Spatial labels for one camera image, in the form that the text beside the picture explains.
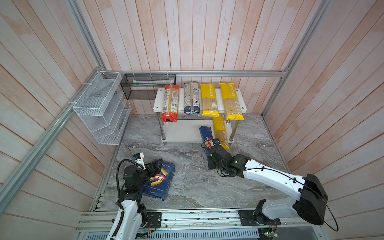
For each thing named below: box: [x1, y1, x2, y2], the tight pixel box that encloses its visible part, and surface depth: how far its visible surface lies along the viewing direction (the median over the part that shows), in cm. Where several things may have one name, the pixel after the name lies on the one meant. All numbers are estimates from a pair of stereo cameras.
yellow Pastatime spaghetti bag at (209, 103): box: [199, 83, 220, 117], surface depth 78 cm
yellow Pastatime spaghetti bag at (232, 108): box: [219, 82, 244, 121], surface depth 77 cm
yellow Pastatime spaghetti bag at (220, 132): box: [213, 115, 231, 151], surface depth 100 cm
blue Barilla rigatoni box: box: [142, 161, 175, 201], surface depth 80 cm
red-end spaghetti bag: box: [161, 84, 180, 123], surface depth 76 cm
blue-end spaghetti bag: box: [183, 81, 201, 115], surface depth 79 cm
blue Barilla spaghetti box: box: [199, 126, 214, 160], surface depth 89 cm
